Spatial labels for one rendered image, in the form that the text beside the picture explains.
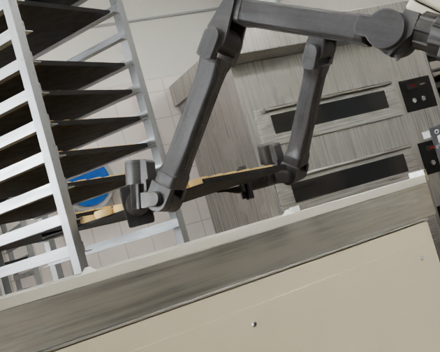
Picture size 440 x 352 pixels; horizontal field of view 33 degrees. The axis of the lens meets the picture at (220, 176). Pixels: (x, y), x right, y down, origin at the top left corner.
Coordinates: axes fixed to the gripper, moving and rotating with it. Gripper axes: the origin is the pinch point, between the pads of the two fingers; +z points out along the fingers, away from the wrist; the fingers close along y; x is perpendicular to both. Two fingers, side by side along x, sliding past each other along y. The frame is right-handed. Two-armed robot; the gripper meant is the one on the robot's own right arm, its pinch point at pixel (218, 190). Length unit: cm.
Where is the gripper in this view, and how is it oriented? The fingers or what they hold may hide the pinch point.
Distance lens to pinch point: 219.8
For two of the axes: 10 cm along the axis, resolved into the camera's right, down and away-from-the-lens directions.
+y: -2.7, -9.6, 0.4
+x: 1.5, -0.8, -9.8
